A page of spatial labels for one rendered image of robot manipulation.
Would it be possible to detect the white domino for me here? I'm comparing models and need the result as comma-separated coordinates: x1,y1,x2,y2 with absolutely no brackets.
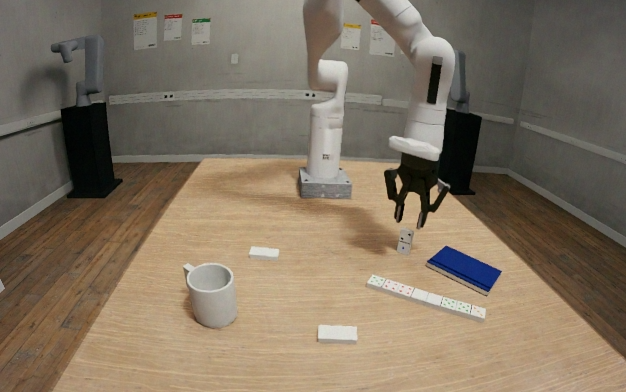
249,247,279,261
395,284,429,306
454,301,486,323
318,325,357,344
396,227,414,255
425,293,457,314
366,275,400,296

